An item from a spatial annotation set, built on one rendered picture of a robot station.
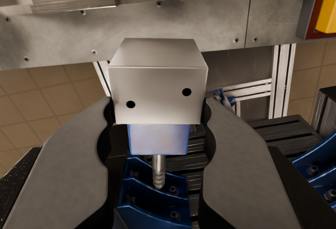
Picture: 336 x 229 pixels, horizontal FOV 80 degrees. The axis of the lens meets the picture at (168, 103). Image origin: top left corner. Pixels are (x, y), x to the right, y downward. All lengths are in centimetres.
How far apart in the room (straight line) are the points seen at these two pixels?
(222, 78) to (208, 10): 73
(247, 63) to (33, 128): 135
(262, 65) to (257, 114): 27
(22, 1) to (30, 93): 123
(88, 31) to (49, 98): 114
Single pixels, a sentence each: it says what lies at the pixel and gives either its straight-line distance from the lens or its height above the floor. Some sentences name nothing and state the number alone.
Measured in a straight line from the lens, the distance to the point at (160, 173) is 18.
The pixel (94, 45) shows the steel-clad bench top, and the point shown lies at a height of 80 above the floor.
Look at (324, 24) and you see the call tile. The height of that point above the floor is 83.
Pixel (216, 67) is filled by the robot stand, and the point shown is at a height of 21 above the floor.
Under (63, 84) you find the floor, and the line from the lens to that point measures 131.
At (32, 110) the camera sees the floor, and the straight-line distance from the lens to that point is 150.
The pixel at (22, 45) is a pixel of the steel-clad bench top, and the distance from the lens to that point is 31.
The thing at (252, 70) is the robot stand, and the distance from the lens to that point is 100.
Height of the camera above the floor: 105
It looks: 58 degrees down
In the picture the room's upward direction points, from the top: 178 degrees clockwise
